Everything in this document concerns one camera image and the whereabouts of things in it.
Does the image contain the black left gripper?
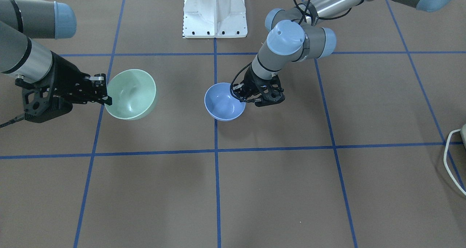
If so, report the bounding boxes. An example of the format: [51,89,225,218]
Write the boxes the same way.
[231,66,259,103]

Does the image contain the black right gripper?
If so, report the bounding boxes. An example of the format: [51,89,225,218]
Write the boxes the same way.
[43,52,113,106]

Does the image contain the green bowl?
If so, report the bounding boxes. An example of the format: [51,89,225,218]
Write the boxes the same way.
[105,69,158,121]

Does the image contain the blue bowl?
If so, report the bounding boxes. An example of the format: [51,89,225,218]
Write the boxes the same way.
[204,82,246,122]

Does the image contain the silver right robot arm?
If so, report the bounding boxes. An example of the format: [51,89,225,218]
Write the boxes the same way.
[1,0,112,105]

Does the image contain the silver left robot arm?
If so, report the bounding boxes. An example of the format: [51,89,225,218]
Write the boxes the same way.
[229,0,452,107]

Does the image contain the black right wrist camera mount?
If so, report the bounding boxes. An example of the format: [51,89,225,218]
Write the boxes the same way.
[15,75,73,123]

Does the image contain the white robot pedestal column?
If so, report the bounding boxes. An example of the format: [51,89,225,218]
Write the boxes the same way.
[182,0,248,39]

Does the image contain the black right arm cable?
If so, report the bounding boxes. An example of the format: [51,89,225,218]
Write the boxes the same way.
[0,114,28,129]

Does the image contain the white toaster power cable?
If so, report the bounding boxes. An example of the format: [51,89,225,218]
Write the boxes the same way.
[443,129,466,197]

